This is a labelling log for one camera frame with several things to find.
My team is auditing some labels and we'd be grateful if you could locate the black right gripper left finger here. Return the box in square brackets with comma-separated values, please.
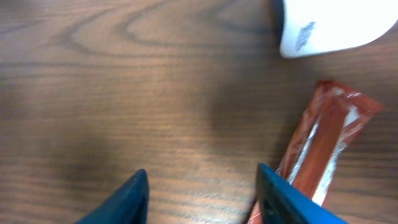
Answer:
[77, 169, 149, 224]

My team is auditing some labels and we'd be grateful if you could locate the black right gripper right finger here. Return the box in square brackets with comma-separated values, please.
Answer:
[256, 163, 346, 224]

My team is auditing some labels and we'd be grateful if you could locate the orange snack bar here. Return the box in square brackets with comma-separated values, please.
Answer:
[248, 80, 382, 223]

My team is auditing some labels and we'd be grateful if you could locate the white barcode scanner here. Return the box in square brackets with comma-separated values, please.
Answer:
[279, 0, 397, 58]

